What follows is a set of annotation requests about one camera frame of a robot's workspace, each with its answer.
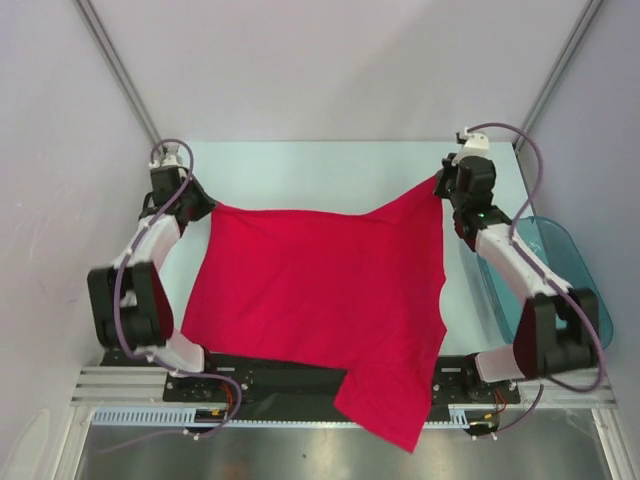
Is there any red t shirt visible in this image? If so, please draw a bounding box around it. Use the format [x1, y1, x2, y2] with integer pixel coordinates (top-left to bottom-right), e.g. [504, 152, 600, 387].
[181, 178, 446, 452]

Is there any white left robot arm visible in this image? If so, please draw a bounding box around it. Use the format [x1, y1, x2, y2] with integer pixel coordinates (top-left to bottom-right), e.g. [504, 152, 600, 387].
[87, 165, 221, 400]

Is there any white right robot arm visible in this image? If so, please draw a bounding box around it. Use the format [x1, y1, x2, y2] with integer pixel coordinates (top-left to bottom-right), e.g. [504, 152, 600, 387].
[434, 155, 605, 401]

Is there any teal plastic basin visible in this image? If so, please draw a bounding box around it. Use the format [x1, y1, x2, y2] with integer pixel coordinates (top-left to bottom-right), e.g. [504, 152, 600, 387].
[472, 214, 615, 351]

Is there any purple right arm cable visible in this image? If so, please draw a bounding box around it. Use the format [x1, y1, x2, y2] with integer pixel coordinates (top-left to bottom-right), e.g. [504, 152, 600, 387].
[459, 122, 609, 444]

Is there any left aluminium corner post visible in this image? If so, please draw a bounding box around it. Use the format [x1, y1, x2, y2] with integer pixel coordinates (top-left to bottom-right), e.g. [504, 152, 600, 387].
[72, 0, 161, 144]

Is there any aluminium corner post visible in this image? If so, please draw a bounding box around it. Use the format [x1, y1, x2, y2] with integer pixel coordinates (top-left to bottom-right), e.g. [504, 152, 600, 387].
[72, 0, 161, 144]
[520, 0, 607, 138]

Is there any white cable duct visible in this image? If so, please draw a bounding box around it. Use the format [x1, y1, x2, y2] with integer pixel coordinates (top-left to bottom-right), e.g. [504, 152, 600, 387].
[92, 405, 490, 429]

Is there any right aluminium corner post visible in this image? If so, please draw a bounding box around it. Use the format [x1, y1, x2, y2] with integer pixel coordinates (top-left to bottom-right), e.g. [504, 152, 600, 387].
[520, 0, 607, 138]

